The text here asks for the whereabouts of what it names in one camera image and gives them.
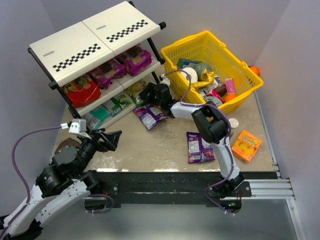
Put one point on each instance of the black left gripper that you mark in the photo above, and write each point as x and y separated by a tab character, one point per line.
102	140

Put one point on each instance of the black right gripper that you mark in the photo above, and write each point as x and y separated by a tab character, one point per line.
152	92

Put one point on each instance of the green fruit candy bag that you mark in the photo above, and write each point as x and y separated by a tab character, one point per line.
134	90

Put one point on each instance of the teal candy bag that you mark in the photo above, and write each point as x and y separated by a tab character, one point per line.
96	117

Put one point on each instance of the purple candy bag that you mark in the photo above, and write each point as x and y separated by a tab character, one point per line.
199	151
149	115

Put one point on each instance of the green lime candy bag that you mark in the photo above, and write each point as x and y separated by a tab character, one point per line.
117	103

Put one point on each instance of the magenta grape candy bag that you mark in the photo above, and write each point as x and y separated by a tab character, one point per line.
135	59

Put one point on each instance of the red fruit candy bag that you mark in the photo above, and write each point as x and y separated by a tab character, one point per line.
82	91

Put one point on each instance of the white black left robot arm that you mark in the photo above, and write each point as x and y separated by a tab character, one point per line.
62	183

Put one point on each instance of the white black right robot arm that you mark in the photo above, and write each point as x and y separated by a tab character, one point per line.
212	125

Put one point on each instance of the cream black tiered shelf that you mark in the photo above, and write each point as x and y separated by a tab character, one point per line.
74	51

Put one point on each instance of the green brown round tin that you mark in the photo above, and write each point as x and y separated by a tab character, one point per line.
68	142

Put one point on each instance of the white toilet paper roll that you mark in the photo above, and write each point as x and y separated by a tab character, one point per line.
189	71

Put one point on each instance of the gold foil bag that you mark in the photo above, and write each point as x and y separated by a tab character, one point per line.
206	79

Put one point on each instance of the orange fruit in basket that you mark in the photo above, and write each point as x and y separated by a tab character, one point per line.
229	97

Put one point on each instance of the yellow plastic shopping basket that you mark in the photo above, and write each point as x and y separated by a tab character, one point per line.
202	60

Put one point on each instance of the pink box in basket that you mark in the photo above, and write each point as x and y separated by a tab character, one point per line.
230	86

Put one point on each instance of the clear pump soap bottle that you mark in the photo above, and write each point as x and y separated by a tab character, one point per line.
234	124

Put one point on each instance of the orange ball behind basket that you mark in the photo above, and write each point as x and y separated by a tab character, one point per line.
255	69

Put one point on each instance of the orange sponge box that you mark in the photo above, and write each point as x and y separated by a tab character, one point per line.
245	146

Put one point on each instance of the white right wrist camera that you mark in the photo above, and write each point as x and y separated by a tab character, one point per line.
164	80

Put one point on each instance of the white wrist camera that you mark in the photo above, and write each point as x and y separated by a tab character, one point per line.
164	80
77	127

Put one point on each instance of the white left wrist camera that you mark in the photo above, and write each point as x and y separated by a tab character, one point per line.
77	127

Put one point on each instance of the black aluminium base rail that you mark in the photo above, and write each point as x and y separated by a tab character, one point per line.
190	188

